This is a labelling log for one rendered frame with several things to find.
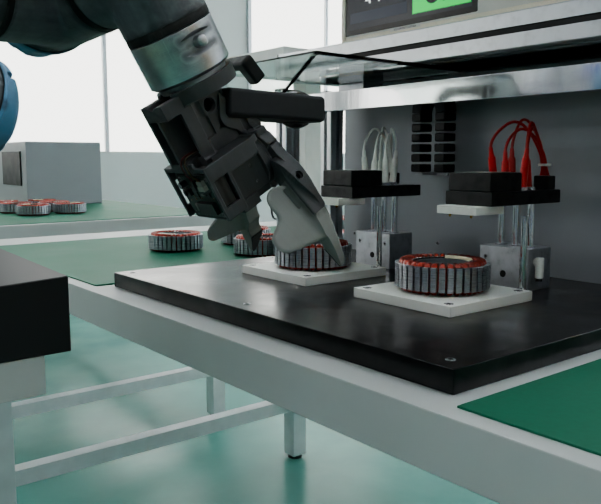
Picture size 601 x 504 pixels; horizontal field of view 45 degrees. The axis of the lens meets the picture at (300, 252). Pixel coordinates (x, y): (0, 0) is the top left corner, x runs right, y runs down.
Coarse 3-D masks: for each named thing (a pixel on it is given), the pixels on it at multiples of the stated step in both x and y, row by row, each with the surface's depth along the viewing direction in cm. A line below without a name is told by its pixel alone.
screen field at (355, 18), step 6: (384, 6) 107; (390, 6) 106; (396, 6) 106; (402, 6) 105; (360, 12) 111; (366, 12) 110; (372, 12) 109; (378, 12) 108; (384, 12) 107; (390, 12) 106; (396, 12) 106; (402, 12) 105; (354, 18) 113; (360, 18) 111; (366, 18) 110; (372, 18) 109; (378, 18) 108
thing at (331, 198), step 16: (336, 176) 106; (352, 176) 104; (368, 176) 106; (336, 192) 106; (352, 192) 104; (368, 192) 106; (384, 192) 108; (400, 192) 110; (416, 192) 112; (384, 208) 113; (384, 224) 113
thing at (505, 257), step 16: (480, 256) 96; (496, 256) 94; (512, 256) 92; (528, 256) 90; (544, 256) 93; (496, 272) 94; (512, 272) 92; (528, 272) 91; (544, 272) 93; (528, 288) 91
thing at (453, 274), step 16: (416, 256) 89; (432, 256) 89; (448, 256) 89; (464, 256) 87; (400, 272) 84; (416, 272) 82; (432, 272) 81; (448, 272) 80; (464, 272) 81; (480, 272) 82; (416, 288) 82; (432, 288) 81; (448, 288) 81; (464, 288) 81; (480, 288) 82
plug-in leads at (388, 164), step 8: (376, 128) 113; (384, 128) 114; (392, 128) 112; (368, 136) 113; (384, 136) 113; (376, 144) 110; (392, 144) 114; (376, 152) 110; (384, 152) 109; (392, 152) 115; (376, 160) 111; (384, 160) 109; (392, 160) 111; (376, 168) 111; (384, 168) 109; (392, 168) 111; (384, 176) 109; (392, 176) 111
